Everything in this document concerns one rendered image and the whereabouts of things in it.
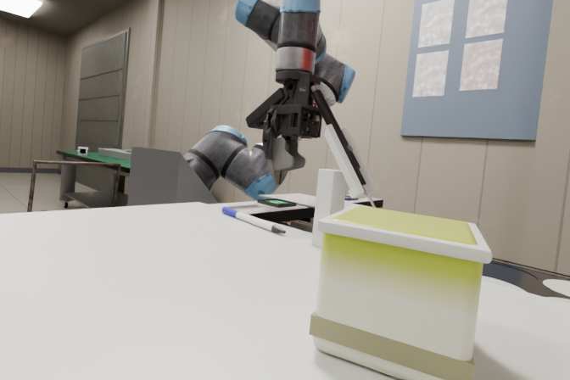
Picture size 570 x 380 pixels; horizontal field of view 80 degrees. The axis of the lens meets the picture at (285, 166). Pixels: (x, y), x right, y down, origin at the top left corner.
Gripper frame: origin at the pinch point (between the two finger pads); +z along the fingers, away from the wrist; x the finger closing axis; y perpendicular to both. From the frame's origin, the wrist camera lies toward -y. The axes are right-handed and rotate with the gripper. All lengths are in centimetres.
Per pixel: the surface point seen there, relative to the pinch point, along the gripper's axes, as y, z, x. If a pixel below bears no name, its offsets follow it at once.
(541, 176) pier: 33, -5, 177
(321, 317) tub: 36, 3, -36
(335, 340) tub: 36, 4, -36
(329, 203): 25.1, -0.2, -19.8
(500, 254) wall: 18, 43, 187
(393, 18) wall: -67, -113, 192
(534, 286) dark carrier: 41.9, 11.2, 12.8
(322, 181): 24.0, -2.4, -19.8
